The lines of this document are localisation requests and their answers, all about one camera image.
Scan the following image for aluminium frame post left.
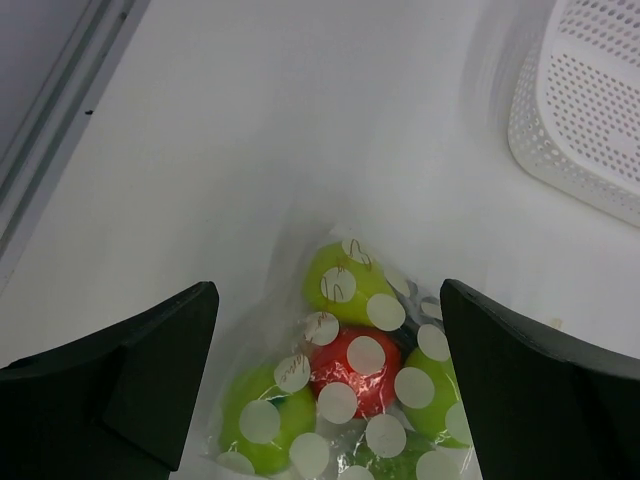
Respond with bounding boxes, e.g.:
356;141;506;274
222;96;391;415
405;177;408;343
0;0;136;246

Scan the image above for clear polka dot zip bag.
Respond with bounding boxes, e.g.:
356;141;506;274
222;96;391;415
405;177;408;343
205;221;481;479

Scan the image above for orange red fake tomato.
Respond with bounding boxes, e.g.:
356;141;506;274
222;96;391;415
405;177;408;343
310;327;402;418

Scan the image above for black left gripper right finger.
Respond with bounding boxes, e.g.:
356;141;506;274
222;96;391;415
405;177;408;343
440;279;639;479

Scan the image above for green fake apple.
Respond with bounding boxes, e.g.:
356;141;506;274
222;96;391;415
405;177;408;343
213;355;330;479
302;238;405;332

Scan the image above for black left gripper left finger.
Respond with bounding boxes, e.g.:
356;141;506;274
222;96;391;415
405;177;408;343
1;282;219;479

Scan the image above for pale green fake cabbage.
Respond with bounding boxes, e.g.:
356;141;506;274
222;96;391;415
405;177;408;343
396;324;472;449

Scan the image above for white perforated plastic basket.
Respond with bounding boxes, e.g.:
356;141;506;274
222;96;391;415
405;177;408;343
507;0;639;225

